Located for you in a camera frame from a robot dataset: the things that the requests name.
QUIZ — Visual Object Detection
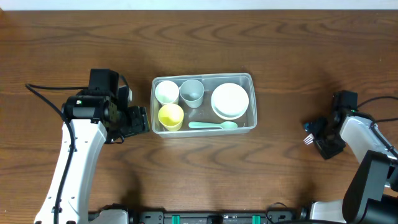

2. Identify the pink plastic fork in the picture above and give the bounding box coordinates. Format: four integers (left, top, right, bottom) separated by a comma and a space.
303, 134, 315, 145

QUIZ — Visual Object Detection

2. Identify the yellow plastic cup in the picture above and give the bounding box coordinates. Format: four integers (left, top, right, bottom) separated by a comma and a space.
158, 103, 184, 131

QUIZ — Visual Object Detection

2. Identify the cream plastic cup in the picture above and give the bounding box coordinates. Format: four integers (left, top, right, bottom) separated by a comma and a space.
155, 80, 180, 105

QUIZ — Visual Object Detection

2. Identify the grey plastic cup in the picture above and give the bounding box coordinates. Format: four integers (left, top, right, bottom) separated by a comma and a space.
180, 80, 205, 108

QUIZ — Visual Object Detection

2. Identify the clear plastic container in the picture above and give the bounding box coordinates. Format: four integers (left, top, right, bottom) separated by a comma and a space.
150, 73, 257, 138

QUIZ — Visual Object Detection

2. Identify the mint green plastic spoon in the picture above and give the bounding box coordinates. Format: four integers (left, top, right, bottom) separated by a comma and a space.
188, 121, 238, 129

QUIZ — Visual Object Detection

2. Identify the yellow plastic bowl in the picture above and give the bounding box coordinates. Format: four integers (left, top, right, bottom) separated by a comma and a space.
213, 108, 246, 121

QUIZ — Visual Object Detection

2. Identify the white plastic bowl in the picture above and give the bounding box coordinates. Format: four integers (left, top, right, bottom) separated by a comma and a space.
211, 83, 249, 115

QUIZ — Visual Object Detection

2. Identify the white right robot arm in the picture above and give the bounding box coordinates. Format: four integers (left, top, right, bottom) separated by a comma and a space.
302, 90, 397, 224

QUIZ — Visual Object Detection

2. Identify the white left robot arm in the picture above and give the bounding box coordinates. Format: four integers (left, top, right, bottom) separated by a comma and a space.
26, 68, 150, 223

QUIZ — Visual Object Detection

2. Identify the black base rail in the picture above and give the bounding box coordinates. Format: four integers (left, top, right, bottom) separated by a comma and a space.
88, 208, 329, 224

